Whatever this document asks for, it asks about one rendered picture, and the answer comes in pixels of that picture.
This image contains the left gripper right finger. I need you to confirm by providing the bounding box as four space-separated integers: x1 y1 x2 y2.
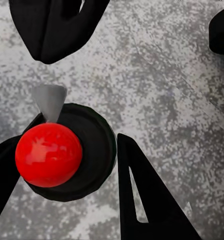
116 133 200 240

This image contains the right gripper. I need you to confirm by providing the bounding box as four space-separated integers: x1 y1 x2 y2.
9 0 108 64

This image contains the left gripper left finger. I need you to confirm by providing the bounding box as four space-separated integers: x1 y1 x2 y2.
0 135 21 216

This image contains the insectifuge atomizer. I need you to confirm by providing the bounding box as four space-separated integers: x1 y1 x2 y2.
15 84 117 203

